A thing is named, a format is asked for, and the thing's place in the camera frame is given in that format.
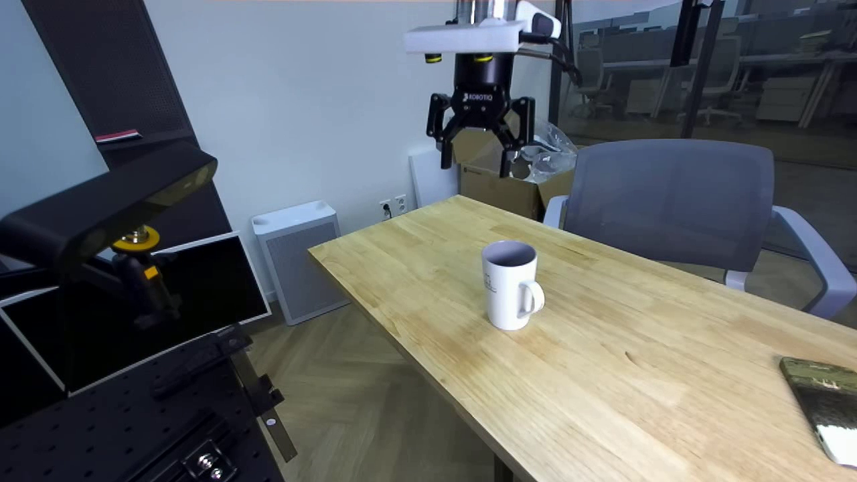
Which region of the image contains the grey office chair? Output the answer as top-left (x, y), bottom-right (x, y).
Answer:
top-left (541, 137), bottom-right (857, 321)

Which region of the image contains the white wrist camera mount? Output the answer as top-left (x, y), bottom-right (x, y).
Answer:
top-left (402, 8), bottom-right (568, 68)

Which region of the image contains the black vertical pole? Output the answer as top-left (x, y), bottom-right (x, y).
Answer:
top-left (679, 0), bottom-right (729, 142)

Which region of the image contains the silver plastic bag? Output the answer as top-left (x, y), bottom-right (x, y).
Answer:
top-left (508, 120), bottom-right (581, 189)

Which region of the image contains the white wall outlet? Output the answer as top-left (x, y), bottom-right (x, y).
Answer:
top-left (378, 191), bottom-right (411, 220)

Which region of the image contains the black slanted housing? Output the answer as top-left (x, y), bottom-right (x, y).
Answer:
top-left (0, 146), bottom-right (220, 282)

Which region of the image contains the black metal strip bracket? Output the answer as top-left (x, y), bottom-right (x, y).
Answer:
top-left (221, 329), bottom-right (302, 467)

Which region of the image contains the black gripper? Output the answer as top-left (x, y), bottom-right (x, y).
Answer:
top-left (423, 51), bottom-right (537, 181)

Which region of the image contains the white ceramic mug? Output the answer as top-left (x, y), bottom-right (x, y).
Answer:
top-left (478, 240), bottom-right (547, 335)

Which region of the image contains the smartphone with forest case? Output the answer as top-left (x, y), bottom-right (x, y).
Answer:
top-left (776, 353), bottom-right (857, 473)

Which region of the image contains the yellow black clamp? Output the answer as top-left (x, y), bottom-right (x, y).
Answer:
top-left (107, 222), bottom-right (182, 325)

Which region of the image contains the black perforated breadboard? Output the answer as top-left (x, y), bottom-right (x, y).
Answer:
top-left (0, 329), bottom-right (290, 482)

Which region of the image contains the brown cardboard box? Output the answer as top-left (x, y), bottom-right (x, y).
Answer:
top-left (456, 126), bottom-right (577, 222)

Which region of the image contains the white leaning board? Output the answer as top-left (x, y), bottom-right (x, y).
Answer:
top-left (406, 146), bottom-right (462, 210)

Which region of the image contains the white air purifier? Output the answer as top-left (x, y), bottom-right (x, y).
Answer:
top-left (248, 202), bottom-right (351, 328)

